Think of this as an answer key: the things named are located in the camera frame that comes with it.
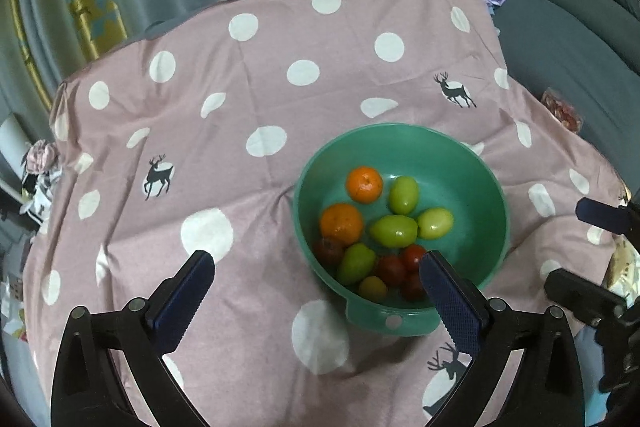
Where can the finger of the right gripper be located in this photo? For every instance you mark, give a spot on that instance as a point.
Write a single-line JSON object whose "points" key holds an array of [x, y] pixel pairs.
{"points": [[590, 303], [618, 220]]}

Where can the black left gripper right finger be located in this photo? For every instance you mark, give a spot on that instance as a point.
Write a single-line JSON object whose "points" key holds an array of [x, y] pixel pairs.
{"points": [[547, 387]]}

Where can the tan fruit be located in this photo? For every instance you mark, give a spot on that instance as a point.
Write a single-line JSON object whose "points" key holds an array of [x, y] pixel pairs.
{"points": [[373, 289]]}

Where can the green plastic bowl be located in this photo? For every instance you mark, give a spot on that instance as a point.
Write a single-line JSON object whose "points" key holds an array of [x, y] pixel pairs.
{"points": [[449, 175]]}

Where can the red tomato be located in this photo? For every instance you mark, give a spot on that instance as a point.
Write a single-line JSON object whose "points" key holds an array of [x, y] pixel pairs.
{"points": [[412, 289], [411, 256], [390, 271], [329, 251]]}

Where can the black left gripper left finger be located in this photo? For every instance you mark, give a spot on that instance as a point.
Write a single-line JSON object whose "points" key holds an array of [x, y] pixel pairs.
{"points": [[87, 389]]}

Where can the large orange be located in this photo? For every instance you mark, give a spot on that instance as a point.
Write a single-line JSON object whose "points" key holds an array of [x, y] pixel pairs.
{"points": [[343, 222]]}

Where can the small orange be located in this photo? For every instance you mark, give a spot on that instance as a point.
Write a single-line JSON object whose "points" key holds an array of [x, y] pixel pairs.
{"points": [[364, 185]]}

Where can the green fruit bowl front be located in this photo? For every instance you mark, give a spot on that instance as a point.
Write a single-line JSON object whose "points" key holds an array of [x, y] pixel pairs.
{"points": [[358, 261]]}

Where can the large green fruit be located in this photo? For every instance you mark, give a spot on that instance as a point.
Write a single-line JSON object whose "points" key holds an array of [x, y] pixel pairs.
{"points": [[394, 231]]}

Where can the white paper roll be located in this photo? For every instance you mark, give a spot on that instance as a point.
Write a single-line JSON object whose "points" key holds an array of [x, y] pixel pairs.
{"points": [[14, 144]]}

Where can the pile of clothes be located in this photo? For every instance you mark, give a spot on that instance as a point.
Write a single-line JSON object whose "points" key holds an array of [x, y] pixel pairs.
{"points": [[42, 168]]}

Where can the grey sofa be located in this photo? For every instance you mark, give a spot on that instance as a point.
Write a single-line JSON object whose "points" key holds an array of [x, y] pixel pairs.
{"points": [[587, 51]]}

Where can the red snack packet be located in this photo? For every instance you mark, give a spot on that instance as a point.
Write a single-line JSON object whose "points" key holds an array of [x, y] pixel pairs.
{"points": [[561, 110]]}

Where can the pink polka dot blanket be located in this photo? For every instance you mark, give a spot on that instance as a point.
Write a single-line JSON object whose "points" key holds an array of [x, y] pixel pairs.
{"points": [[196, 139]]}

